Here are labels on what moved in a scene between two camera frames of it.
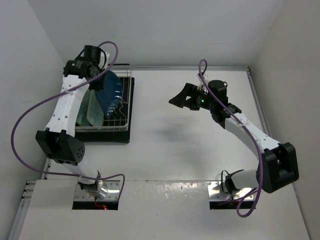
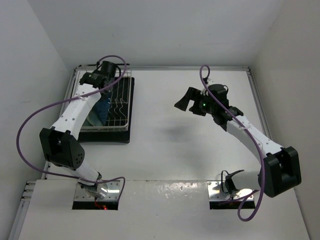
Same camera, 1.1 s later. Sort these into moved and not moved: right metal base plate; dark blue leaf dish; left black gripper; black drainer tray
Moved: left black gripper; dark blue leaf dish
Not moved: black drainer tray; right metal base plate
